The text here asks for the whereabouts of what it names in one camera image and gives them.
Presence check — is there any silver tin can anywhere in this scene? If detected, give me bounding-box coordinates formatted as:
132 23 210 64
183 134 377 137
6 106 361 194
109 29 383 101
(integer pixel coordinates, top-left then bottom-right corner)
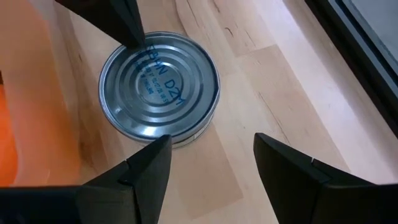
98 30 221 149

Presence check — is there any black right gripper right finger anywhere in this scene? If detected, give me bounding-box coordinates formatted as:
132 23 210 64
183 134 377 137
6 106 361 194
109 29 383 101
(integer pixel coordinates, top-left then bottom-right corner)
253 133 398 224

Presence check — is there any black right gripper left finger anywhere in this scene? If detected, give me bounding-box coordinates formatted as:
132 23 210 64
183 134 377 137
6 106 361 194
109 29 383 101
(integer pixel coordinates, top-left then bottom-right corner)
76 134 173 224

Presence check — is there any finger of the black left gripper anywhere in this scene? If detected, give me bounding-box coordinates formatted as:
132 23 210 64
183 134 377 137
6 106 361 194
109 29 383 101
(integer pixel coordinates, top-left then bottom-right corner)
55 0 146 50

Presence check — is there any orange translucent plastic bin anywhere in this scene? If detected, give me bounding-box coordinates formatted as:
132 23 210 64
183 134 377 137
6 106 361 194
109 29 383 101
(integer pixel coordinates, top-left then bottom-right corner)
0 0 97 187

